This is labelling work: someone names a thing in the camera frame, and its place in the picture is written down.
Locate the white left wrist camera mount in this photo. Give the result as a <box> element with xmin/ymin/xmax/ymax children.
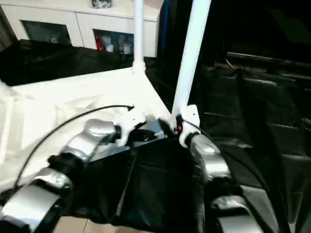
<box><xmin>116</xmin><ymin>109</ymin><xmax>149</xmax><ymax>146</ymax></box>

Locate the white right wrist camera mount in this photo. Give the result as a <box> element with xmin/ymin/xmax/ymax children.
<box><xmin>178</xmin><ymin>104</ymin><xmax>201</xmax><ymax>148</ymax></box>

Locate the white plastic table leg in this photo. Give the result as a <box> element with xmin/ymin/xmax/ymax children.
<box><xmin>169</xmin><ymin>0</ymin><xmax>212</xmax><ymax>131</ymax></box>
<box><xmin>132</xmin><ymin>0</ymin><xmax>147</xmax><ymax>75</ymax></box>

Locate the blue upright panel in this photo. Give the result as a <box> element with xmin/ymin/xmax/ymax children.
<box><xmin>159</xmin><ymin>0</ymin><xmax>171</xmax><ymax>58</ymax></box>

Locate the black long bar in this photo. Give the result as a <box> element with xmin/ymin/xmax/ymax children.
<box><xmin>225</xmin><ymin>51</ymin><xmax>311</xmax><ymax>68</ymax></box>

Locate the grey curtain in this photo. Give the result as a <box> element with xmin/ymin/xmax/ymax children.
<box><xmin>0</xmin><ymin>9</ymin><xmax>15</xmax><ymax>49</ymax></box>

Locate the black plastic mat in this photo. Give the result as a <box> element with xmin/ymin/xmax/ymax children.
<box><xmin>0</xmin><ymin>38</ymin><xmax>311</xmax><ymax>233</ymax></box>

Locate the white plastic table top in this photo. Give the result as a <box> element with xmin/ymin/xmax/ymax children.
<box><xmin>0</xmin><ymin>67</ymin><xmax>175</xmax><ymax>192</ymax></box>

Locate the white cabinet with glass doors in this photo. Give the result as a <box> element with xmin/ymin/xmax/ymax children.
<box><xmin>0</xmin><ymin>0</ymin><xmax>161</xmax><ymax>58</ymax></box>

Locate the dark crumpled bag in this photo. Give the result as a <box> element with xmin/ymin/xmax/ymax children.
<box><xmin>91</xmin><ymin>0</ymin><xmax>114</xmax><ymax>9</ymax></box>

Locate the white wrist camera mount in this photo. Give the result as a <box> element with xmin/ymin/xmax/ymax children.
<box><xmin>178</xmin><ymin>104</ymin><xmax>201</xmax><ymax>148</ymax></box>
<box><xmin>116</xmin><ymin>109</ymin><xmax>149</xmax><ymax>146</ymax></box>

